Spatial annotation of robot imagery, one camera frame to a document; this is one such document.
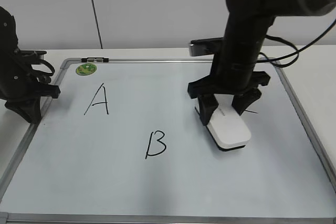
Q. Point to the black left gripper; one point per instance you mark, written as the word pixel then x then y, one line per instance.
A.
pixel 23 82

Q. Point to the white whiteboard with grey frame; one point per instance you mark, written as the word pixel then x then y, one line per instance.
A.
pixel 126 140

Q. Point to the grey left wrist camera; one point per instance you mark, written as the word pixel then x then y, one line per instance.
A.
pixel 32 55

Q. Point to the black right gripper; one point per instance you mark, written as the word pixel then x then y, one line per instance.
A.
pixel 232 72

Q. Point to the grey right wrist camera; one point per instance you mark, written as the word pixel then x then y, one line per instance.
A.
pixel 204 47

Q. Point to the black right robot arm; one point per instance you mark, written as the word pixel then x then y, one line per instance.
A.
pixel 249 20

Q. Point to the black and silver hanging clip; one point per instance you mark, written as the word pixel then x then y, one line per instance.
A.
pixel 95 59

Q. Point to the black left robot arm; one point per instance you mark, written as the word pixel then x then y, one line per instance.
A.
pixel 9 39

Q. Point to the round green magnet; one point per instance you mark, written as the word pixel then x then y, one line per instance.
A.
pixel 86 69

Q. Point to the white rectangular board eraser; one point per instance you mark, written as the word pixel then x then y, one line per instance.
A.
pixel 228 129

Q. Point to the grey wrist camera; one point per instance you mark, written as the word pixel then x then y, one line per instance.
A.
pixel 32 55
pixel 204 47

